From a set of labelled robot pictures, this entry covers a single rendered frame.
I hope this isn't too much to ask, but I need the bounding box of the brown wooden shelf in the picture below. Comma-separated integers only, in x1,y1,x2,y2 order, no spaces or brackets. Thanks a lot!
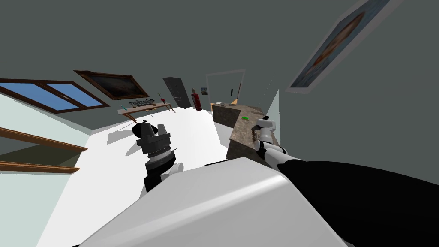
0,127,88,175

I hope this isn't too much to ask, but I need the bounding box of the grey framed portrait picture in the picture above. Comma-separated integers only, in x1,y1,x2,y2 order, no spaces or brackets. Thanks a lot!
286,0,403,94

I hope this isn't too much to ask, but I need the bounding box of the brown framed window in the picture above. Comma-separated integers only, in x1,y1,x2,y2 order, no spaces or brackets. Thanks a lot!
0,78,111,114

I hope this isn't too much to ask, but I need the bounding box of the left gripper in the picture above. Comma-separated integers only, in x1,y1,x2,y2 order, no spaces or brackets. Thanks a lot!
132,120,169,138

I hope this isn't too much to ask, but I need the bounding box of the dark painting in brown frame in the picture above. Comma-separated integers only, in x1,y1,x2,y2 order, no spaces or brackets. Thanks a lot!
73,70,150,101

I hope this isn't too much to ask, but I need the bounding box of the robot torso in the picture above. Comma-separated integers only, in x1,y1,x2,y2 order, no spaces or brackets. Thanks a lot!
70,157,349,247

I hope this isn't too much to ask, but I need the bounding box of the wooden console table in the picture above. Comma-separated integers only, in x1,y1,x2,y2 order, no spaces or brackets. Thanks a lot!
117,92,177,124

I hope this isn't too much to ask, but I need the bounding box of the red fire extinguisher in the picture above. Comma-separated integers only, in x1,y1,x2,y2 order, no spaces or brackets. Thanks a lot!
190,88,203,111

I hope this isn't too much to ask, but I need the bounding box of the black fridge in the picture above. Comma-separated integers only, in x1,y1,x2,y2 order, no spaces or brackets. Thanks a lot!
162,76,192,109

